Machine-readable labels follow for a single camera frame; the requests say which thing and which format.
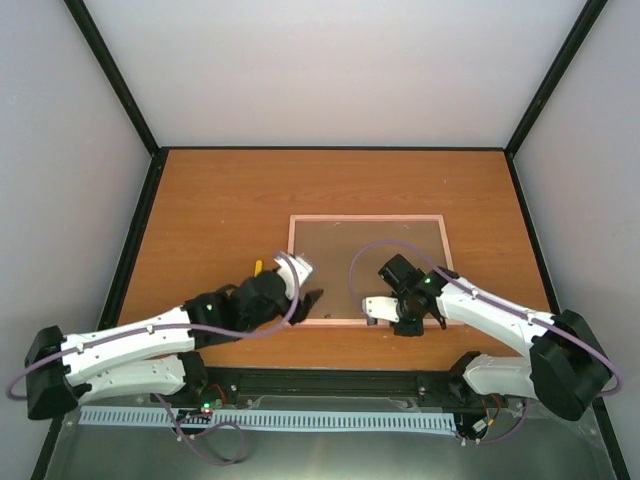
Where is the pink picture frame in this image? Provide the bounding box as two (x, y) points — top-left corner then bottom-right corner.
(288, 215), (454, 328)

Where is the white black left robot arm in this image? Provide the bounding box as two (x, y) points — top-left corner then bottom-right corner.
(24, 268), (323, 420)

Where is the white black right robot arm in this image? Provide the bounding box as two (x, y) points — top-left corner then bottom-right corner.
(362, 254), (615, 421)

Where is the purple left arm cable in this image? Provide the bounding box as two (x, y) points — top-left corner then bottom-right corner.
(5, 251), (302, 401)

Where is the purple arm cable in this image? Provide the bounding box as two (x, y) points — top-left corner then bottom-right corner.
(347, 239), (625, 397)
(5, 251), (302, 401)

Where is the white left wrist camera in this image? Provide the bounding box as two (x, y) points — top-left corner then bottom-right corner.
(274, 252), (314, 300)

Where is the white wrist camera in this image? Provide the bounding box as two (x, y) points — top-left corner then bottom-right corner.
(274, 252), (314, 300)
(361, 296), (399, 326)

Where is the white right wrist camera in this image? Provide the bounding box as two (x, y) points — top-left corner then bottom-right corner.
(361, 296), (399, 326)

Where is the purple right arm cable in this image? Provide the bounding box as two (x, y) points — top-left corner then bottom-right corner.
(347, 239), (625, 397)

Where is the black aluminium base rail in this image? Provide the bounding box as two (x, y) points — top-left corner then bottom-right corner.
(198, 367), (508, 412)

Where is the light blue slotted cable duct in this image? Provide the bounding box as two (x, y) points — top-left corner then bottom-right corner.
(78, 406), (456, 436)

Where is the black right corner post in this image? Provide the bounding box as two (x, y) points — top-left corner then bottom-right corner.
(504, 0), (609, 151)

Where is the black corner post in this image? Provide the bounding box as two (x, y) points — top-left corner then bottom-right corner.
(63, 0), (161, 154)
(504, 0), (609, 151)

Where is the black left corner post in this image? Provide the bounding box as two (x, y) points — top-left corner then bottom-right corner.
(63, 0), (161, 154)

